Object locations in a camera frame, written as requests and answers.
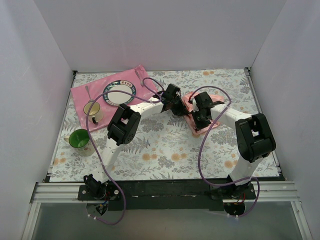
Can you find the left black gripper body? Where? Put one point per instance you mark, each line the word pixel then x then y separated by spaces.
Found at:
pixel 179 108

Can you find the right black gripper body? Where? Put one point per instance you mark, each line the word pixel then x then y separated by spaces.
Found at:
pixel 200 119

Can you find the salmon pink satin napkin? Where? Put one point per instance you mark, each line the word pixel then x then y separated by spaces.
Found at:
pixel 199 99

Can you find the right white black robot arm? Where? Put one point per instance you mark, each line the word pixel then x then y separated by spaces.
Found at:
pixel 254 137

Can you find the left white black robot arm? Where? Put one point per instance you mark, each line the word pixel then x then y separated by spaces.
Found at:
pixel 122 129

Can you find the silver fork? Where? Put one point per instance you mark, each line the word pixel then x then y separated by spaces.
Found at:
pixel 140 77

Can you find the white plate dark rim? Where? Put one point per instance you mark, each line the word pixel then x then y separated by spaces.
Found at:
pixel 119 92

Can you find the pink floral placemat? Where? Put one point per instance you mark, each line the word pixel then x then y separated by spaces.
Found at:
pixel 96 87

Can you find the cream enamel mug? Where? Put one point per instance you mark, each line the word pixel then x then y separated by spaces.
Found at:
pixel 94 111

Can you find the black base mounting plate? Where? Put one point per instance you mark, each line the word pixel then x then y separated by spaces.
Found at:
pixel 164 195

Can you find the silver spoon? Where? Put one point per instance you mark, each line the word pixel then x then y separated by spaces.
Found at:
pixel 91 100

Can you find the green interior floral mug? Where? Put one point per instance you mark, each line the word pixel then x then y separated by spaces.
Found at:
pixel 80 141

